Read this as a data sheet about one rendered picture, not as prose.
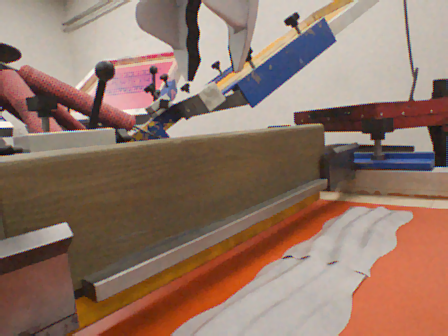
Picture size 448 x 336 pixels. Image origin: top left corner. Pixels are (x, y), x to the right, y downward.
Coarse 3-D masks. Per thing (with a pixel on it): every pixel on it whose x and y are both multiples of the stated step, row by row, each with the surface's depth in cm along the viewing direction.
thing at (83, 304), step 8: (304, 200) 39; (288, 208) 35; (272, 216) 33; (256, 224) 31; (240, 232) 29; (208, 248) 25; (192, 256) 24; (176, 264) 23; (160, 272) 22; (112, 296) 19; (80, 304) 17; (88, 304) 18; (96, 304) 18; (80, 312) 17
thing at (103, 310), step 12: (300, 204) 38; (276, 216) 33; (288, 216) 36; (252, 228) 30; (264, 228) 32; (228, 240) 27; (240, 240) 29; (204, 252) 25; (216, 252) 26; (180, 264) 23; (192, 264) 24; (156, 276) 21; (168, 276) 22; (144, 288) 21; (156, 288) 21; (120, 300) 19; (132, 300) 20; (84, 312) 17; (96, 312) 18; (108, 312) 19; (84, 324) 17
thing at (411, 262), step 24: (312, 216) 37; (336, 216) 36; (432, 216) 33; (264, 240) 31; (288, 240) 30; (408, 240) 28; (432, 240) 27; (384, 264) 24; (408, 264) 23; (432, 264) 23; (432, 288) 20
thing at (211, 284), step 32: (224, 256) 28; (256, 256) 27; (160, 288) 23; (192, 288) 23; (224, 288) 22; (384, 288) 20; (416, 288) 20; (128, 320) 19; (160, 320) 19; (352, 320) 17; (384, 320) 17; (416, 320) 17
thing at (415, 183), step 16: (368, 176) 45; (384, 176) 44; (400, 176) 43; (416, 176) 41; (432, 176) 40; (352, 192) 47; (368, 192) 46; (384, 192) 44; (400, 192) 43; (416, 192) 42; (432, 192) 40
